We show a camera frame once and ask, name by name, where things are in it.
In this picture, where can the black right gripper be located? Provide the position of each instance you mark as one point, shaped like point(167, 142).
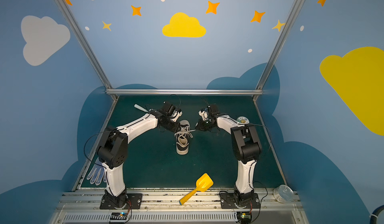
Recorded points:
point(203, 125)

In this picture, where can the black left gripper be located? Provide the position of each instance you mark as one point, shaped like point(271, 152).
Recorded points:
point(173, 124)

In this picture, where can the white shoelace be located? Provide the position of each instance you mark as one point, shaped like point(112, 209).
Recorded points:
point(184, 135)

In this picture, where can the black white canvas sneaker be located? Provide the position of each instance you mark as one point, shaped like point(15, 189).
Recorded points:
point(183, 149)

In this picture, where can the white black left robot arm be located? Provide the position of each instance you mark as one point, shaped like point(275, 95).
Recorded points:
point(112, 151)

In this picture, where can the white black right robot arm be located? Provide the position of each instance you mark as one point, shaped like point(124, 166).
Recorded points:
point(246, 145)

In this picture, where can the light blue toy shovel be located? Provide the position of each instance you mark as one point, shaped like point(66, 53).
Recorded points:
point(140, 108)

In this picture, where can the printed paper cup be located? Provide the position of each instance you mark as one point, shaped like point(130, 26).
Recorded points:
point(242, 120)

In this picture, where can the yellow toy shovel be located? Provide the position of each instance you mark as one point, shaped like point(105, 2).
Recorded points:
point(202, 184)

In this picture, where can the blue dotted work glove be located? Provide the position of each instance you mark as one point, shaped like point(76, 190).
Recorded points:
point(97, 174)

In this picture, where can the right electronics board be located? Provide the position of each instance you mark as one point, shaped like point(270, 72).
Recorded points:
point(244, 218)

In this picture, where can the electronics board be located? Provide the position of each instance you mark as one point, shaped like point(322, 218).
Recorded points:
point(244, 218)
point(119, 217)

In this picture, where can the left electronics board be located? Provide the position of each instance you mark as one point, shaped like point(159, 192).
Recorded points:
point(119, 217)

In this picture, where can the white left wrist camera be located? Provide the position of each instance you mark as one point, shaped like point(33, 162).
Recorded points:
point(171, 109)

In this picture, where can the aluminium back frame bar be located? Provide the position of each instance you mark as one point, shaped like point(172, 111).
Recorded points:
point(199, 92)

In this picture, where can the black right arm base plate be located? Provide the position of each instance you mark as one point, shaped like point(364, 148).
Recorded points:
point(231, 203)

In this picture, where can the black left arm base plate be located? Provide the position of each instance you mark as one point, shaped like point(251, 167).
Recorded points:
point(122, 202)

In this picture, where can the aluminium left frame post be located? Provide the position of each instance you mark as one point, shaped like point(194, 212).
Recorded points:
point(75, 27)

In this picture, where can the aluminium frame post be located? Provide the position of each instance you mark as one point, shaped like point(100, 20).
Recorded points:
point(75, 27)
point(284, 33)

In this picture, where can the aluminium front rail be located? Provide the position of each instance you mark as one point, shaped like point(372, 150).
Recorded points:
point(161, 206)

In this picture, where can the aluminium right frame post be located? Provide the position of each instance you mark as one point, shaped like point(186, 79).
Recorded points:
point(284, 33)

